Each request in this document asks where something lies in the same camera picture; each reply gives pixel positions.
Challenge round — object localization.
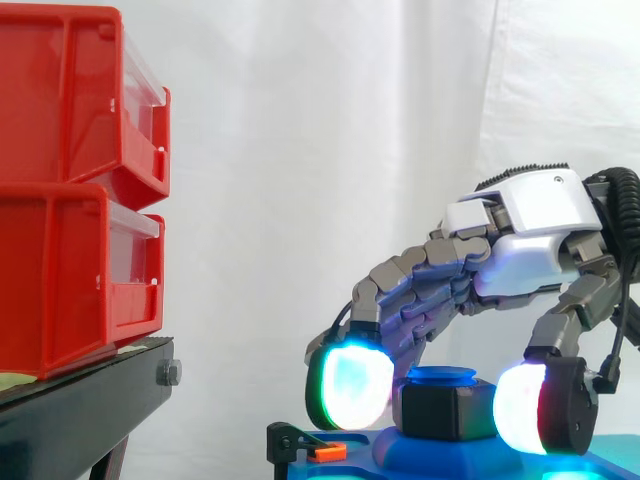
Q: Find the black coiled cable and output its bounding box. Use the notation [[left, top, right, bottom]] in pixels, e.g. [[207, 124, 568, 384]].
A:
[[597, 166, 640, 347]]

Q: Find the black hex nut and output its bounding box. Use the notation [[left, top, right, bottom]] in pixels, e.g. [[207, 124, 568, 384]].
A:
[[396, 378, 502, 443]]

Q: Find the blue plate with square hollows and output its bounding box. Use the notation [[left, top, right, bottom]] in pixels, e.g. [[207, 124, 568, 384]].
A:
[[283, 424, 640, 480]]

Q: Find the red bin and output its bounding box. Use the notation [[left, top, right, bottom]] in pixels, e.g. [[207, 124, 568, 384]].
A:
[[0, 5, 173, 211], [0, 182, 167, 382]]

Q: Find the black-and-orange clip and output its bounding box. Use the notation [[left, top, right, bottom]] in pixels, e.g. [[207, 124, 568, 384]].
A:
[[266, 421, 348, 464]]

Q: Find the black stand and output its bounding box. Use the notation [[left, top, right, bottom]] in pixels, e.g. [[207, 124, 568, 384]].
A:
[[0, 335, 184, 480]]

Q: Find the thin black cable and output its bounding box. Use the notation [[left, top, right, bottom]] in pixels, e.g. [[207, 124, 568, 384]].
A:
[[594, 259, 633, 396], [327, 299, 354, 344]]

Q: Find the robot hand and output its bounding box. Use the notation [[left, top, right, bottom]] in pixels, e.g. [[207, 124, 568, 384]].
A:
[[304, 162, 622, 457]]

